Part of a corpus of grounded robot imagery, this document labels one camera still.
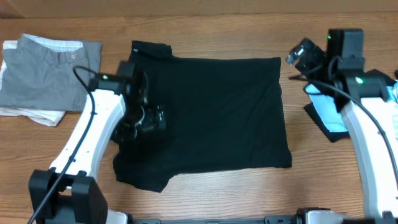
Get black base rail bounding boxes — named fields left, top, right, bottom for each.
left=127, top=215, right=305, bottom=224

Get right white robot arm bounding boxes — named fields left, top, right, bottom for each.
left=286, top=29, right=397, bottom=223

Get folded white garment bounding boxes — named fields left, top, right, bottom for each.
left=1, top=40, right=66, bottom=126

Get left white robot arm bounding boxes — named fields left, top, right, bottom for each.
left=29, top=61, right=167, bottom=223

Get folded grey shorts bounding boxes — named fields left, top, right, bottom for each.
left=1, top=34, right=102, bottom=111

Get black polo shirt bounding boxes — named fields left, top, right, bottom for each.
left=113, top=40, right=292, bottom=192

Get light blue t-shirt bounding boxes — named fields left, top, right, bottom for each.
left=303, top=71, right=397, bottom=142

